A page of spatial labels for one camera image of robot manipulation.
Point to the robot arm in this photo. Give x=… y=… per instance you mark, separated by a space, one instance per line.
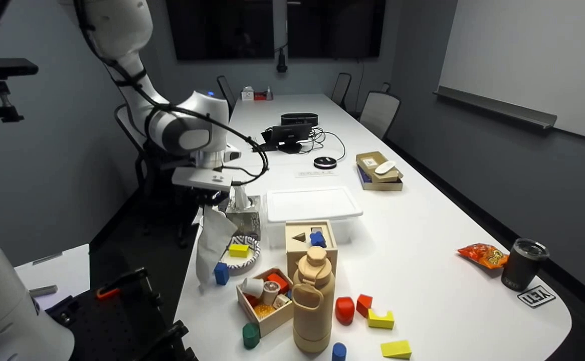
x=122 y=30

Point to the blue rectangular block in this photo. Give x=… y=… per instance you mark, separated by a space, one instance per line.
x=221 y=274

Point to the black and white sticker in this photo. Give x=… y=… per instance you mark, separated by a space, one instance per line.
x=537 y=296

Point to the black round puck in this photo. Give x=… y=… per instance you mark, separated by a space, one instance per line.
x=325 y=162

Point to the green block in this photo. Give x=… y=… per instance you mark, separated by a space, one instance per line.
x=251 y=336

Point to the black hanging camera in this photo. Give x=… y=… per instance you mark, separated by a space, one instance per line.
x=281 y=62

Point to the yellow arch block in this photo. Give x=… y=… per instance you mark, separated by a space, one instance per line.
x=380 y=321

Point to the black tumbler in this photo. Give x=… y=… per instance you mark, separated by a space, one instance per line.
x=522 y=268

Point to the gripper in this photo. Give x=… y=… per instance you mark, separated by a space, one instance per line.
x=215 y=196

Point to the red packet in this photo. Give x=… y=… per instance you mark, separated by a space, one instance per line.
x=260 y=96

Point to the red square block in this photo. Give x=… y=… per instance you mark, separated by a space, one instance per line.
x=364 y=305

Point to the wooden tray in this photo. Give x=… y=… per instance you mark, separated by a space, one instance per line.
x=272 y=323

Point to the white cube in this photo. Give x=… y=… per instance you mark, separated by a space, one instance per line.
x=281 y=301

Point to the white tissue box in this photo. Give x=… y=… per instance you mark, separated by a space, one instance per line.
x=247 y=94

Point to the patterned tissue box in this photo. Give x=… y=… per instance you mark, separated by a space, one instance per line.
x=247 y=218

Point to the small bottle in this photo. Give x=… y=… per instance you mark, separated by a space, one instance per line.
x=269 y=94

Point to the yellow rectangular block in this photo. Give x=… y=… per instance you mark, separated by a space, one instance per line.
x=238 y=250

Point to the black speaker bar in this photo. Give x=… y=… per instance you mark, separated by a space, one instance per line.
x=299 y=119

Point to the office chair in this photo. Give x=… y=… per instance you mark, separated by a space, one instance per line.
x=385 y=86
x=378 y=113
x=341 y=89
x=226 y=93

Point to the small black monitor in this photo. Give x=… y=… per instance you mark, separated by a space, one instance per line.
x=289 y=133

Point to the small cup with lid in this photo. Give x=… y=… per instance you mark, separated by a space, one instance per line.
x=270 y=292

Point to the blue cylinder block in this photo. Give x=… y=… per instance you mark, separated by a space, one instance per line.
x=339 y=352

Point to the grey marker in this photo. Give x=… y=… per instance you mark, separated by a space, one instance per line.
x=43 y=290
x=46 y=258

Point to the red rounded block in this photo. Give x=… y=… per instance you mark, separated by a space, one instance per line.
x=345 y=311

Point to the patterned bowl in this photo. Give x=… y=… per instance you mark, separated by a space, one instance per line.
x=249 y=263

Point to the stack of cardboard boxes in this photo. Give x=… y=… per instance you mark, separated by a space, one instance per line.
x=372 y=181

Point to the clear bin with white lid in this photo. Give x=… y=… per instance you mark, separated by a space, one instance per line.
x=312 y=203

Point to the whiteboard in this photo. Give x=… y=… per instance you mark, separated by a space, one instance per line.
x=528 y=55

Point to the white paper label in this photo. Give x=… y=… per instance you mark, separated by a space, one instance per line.
x=316 y=173

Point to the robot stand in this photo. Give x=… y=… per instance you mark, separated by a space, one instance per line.
x=112 y=326

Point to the wall screen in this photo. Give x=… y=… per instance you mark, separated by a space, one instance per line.
x=335 y=27
x=219 y=27

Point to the tan water bottle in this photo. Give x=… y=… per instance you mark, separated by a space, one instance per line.
x=314 y=306

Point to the yellow wedge block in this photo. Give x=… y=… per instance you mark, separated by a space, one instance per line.
x=396 y=349

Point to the wooden shape sorter box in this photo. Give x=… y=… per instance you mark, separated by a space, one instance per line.
x=297 y=250

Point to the black clamp with orange tip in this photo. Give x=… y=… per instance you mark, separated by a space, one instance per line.
x=122 y=286

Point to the camera on mount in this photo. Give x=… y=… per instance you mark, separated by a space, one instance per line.
x=1 y=67

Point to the white tissue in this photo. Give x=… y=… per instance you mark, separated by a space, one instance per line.
x=212 y=240

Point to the white side table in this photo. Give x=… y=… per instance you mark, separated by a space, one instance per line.
x=66 y=273

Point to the white paper cup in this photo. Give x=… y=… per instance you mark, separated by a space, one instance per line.
x=252 y=287

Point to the white oval device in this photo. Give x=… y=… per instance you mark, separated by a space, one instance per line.
x=385 y=167

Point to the blue cross block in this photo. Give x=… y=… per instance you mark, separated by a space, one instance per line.
x=318 y=239

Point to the orange snack bag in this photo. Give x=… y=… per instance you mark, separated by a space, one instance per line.
x=482 y=254

